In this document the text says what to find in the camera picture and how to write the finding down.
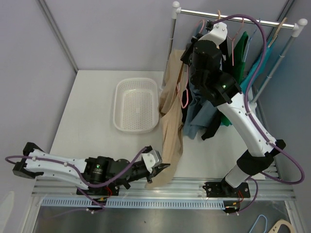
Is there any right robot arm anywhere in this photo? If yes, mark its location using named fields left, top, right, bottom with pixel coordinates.
left=181, top=38, right=286, bottom=198

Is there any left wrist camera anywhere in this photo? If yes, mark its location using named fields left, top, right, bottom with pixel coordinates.
left=141, top=150, right=162, bottom=173

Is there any white plastic basket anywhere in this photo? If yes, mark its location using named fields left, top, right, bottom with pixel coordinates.
left=113, top=78, right=159, bottom=133

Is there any aluminium mounting rail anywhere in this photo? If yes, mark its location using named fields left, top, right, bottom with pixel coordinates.
left=32, top=178, right=296, bottom=201

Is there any black t shirt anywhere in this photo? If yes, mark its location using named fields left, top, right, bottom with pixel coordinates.
left=181, top=39, right=236, bottom=140

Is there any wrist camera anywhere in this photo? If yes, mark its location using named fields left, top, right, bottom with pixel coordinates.
left=198, top=22, right=228, bottom=46
left=141, top=150, right=162, bottom=173

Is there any metal clothes rack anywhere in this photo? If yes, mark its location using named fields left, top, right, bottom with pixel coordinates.
left=167, top=1, right=308, bottom=105

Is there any teal t shirt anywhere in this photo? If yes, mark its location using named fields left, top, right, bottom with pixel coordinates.
left=240, top=41, right=276, bottom=93

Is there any blue hanger on floor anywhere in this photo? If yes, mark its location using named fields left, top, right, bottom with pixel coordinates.
left=249, top=215, right=268, bottom=233

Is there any pink wire hanger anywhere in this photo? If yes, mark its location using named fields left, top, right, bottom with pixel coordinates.
left=227, top=18, right=244, bottom=66
left=176, top=19, right=206, bottom=109

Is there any green t shirt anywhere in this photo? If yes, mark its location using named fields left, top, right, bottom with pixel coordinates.
left=220, top=31, right=250, bottom=127

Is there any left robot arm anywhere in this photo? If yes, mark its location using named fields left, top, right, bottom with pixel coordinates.
left=12, top=142, right=170, bottom=197

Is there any grey blue t shirt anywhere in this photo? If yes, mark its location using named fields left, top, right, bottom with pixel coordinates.
left=183, top=83, right=217, bottom=139

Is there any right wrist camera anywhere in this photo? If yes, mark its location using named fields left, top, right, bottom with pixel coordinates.
left=198, top=22, right=228, bottom=46

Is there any beige t shirt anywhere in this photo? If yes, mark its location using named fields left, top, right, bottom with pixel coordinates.
left=145, top=50, right=187, bottom=189

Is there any wooden hanger on floor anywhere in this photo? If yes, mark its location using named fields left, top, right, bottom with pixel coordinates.
left=268, top=219, right=295, bottom=233

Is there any light blue wire hanger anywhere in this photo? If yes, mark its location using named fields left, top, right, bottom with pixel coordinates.
left=243, top=27, right=258, bottom=63

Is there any white slotted cable duct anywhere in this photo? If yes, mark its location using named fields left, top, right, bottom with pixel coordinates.
left=41, top=198, right=225, bottom=210

